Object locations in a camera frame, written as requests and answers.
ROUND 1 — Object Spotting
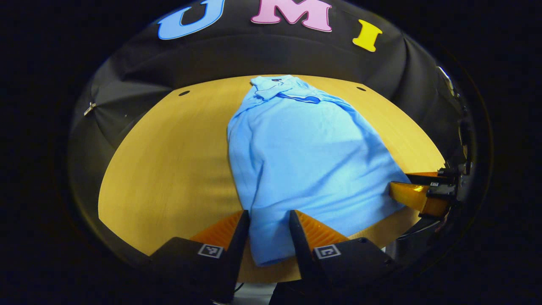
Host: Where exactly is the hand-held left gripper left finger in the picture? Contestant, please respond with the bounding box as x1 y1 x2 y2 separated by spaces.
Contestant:
148 210 251 302

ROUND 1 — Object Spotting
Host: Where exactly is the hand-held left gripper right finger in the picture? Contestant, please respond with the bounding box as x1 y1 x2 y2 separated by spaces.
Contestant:
289 209 397 289

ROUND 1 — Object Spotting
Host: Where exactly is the light blue T-shirt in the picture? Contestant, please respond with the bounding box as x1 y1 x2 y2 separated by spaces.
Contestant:
227 75 412 267

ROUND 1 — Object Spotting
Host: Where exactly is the black backdrop cloth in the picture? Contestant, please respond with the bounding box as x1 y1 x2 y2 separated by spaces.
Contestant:
68 0 470 255

